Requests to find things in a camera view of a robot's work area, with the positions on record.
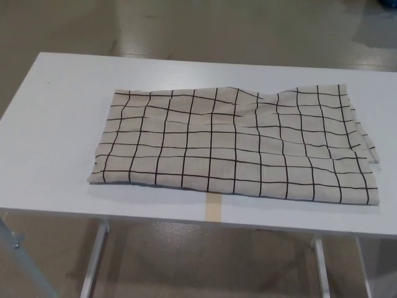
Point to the white checkered towel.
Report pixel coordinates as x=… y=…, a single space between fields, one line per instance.
x=217 y=146

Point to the beige tape strip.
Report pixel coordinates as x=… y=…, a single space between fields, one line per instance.
x=213 y=208

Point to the white table leg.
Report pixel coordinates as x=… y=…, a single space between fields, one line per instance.
x=93 y=264
x=364 y=270
x=320 y=270

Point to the grey metal stand frame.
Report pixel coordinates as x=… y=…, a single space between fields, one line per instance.
x=21 y=260

